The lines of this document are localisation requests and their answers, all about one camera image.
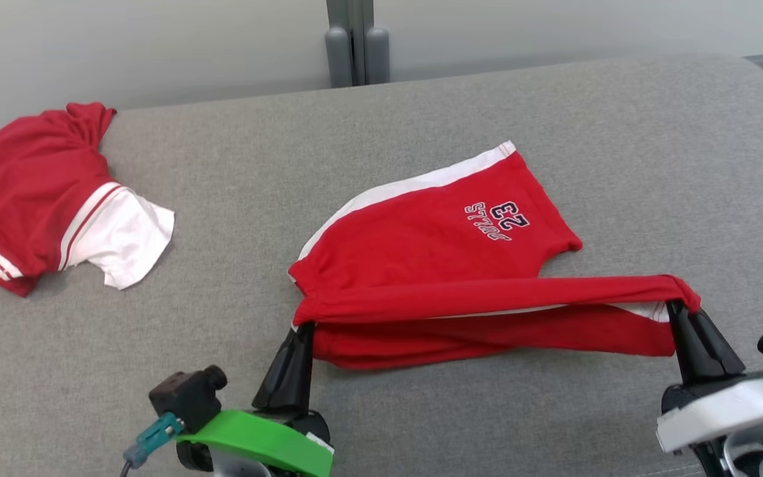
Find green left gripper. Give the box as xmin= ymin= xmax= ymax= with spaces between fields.
xmin=176 ymin=323 xmax=334 ymax=477

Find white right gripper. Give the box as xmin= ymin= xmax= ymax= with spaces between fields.
xmin=656 ymin=299 xmax=763 ymax=454

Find red shorts white side stripe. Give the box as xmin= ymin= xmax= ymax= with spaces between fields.
xmin=287 ymin=140 xmax=701 ymax=370

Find red jersey shirt white sleeves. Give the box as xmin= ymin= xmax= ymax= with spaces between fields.
xmin=0 ymin=101 xmax=176 ymax=297

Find grey cylinder post foot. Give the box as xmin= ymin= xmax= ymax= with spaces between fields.
xmin=364 ymin=25 xmax=391 ymax=85
xmin=325 ymin=26 xmax=354 ymax=89

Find grey partition post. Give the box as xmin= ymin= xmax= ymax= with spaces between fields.
xmin=326 ymin=0 xmax=374 ymax=87

